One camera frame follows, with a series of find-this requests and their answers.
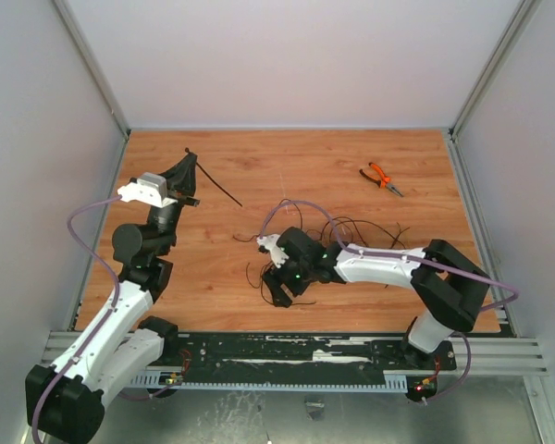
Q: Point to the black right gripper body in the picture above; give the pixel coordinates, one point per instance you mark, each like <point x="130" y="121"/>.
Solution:
<point x="283" y="276"/>

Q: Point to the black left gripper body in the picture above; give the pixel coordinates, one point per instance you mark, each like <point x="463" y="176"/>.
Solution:
<point x="183" y="198"/>

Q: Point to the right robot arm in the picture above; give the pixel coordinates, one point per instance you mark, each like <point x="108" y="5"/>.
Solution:
<point x="451" y="287"/>

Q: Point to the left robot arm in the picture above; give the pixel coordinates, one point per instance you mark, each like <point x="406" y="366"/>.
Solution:
<point x="68" y="398"/>

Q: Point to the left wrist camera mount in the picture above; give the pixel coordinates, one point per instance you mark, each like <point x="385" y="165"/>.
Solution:
<point x="148" y="188"/>

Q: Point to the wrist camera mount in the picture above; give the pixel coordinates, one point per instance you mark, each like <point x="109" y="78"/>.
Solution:
<point x="269" y="244"/>
<point x="148" y="188"/>

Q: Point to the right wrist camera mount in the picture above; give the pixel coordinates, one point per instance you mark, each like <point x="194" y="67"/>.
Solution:
<point x="269" y="244"/>

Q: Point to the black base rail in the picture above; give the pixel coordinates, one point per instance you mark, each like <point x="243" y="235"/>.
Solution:
<point x="213" y="360"/>

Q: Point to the orange handled pliers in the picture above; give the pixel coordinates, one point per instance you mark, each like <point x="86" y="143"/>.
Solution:
<point x="378" y="176"/>

